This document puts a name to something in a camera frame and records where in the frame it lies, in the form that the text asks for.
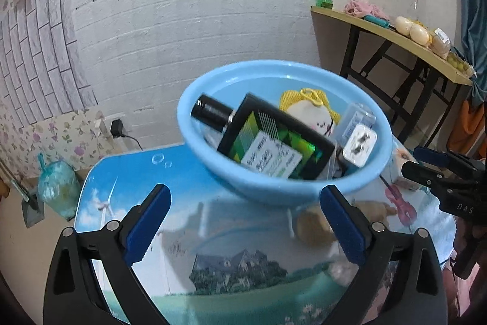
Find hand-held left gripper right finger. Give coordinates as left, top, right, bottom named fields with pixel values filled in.
left=320, top=185, right=448, bottom=325

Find pink cloth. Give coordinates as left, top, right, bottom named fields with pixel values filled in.
left=344, top=0, right=386, bottom=18

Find clear toothpick box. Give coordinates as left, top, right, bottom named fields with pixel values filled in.
left=341, top=102, right=377, bottom=143

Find teal case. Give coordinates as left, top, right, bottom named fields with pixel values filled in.
left=363, top=15, right=391, bottom=28

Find light blue plastic basin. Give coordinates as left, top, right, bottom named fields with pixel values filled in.
left=177, top=61, right=392, bottom=206

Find black plug-in charger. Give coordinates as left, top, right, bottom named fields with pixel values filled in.
left=110, top=119, right=144, bottom=150

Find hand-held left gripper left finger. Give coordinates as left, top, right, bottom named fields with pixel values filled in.
left=43, top=184, right=172, bottom=325

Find grey dustpan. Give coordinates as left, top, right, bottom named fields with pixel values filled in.
left=11, top=178, right=45, bottom=229

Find yellow-haired plush doll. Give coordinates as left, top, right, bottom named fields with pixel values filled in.
left=279, top=88, right=342, bottom=138

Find wooden folding table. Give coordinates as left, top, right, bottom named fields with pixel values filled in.
left=311, top=6, right=473, bottom=143

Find bagged bread rolls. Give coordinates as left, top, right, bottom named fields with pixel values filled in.
left=295, top=199, right=397, bottom=288

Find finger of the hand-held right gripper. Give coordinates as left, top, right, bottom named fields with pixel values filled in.
left=414, top=146, right=477, bottom=175
left=401, top=161, right=459, bottom=193

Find orange cloth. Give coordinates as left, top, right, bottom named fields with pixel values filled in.
left=447, top=98, right=481, bottom=147

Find teal curtain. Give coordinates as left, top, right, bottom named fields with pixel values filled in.
left=454, top=0, right=487, bottom=113

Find scenic print desktop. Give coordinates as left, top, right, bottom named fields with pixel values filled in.
left=74, top=142, right=457, bottom=325

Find black bottle with green label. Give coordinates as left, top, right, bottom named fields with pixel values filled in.
left=190, top=93, right=337, bottom=181

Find white charger plug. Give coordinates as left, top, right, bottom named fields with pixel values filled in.
left=340, top=124, right=378, bottom=169

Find bagged brown snack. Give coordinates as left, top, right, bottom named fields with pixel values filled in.
left=431, top=28, right=454, bottom=58

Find green trash bag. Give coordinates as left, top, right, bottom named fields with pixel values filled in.
left=37, top=154, right=81, bottom=221

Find bag of pale buns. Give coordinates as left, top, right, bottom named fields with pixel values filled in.
left=394, top=16, right=431, bottom=46

